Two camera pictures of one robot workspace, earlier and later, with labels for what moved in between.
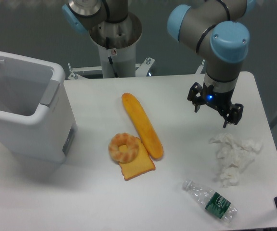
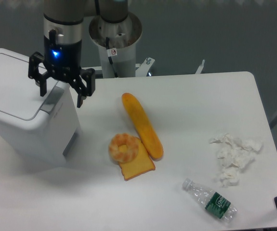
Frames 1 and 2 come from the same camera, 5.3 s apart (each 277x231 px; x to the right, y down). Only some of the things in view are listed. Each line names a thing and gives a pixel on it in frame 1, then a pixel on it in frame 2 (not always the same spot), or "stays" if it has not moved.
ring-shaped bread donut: x=123 y=138 stays
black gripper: x=222 y=100 → x=63 y=60
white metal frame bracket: x=141 y=70 stays
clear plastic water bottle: x=212 y=201 stays
